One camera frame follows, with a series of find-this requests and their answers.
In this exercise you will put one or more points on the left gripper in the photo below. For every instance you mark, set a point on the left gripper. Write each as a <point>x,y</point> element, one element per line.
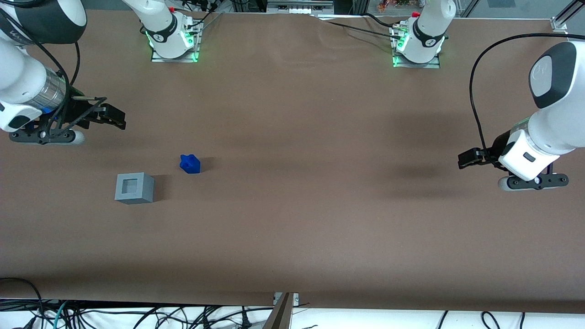
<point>494,149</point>

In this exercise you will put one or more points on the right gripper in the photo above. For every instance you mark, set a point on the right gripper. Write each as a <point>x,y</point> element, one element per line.
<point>78,111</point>

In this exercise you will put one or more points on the blue plastic part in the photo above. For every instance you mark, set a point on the blue plastic part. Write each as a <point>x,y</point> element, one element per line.
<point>190,164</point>

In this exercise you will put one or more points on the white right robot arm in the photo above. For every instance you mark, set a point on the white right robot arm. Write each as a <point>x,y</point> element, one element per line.
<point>23,82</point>

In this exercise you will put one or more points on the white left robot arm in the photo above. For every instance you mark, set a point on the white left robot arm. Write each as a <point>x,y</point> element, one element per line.
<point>557,114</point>

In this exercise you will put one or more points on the metal base plate left arm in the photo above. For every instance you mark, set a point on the metal base plate left arm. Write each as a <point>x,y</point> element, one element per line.
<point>418,65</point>

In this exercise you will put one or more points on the metal base plate right arm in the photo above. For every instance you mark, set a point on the metal base plate right arm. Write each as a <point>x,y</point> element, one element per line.
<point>176,58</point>

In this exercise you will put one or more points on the gray cube base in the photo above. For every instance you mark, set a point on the gray cube base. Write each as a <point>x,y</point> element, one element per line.
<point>134,188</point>

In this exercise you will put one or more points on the brown table cover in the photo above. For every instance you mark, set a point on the brown table cover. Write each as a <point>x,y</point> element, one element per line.
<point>297,192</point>

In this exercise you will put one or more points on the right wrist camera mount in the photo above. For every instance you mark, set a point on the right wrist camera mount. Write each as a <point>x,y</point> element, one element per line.
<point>45,136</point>

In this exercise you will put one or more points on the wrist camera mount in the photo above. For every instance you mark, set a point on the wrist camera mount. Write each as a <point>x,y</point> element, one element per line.
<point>534,182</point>
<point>45,136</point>

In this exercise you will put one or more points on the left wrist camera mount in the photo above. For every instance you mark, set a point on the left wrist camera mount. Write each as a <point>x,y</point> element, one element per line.
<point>534,182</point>

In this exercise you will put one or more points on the aluminium frame profile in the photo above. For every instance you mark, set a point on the aluminium frame profile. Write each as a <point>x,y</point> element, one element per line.
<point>564,20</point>

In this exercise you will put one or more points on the metal table clamp bracket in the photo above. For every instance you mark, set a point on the metal table clamp bracket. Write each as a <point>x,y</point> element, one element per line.
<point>281,313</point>

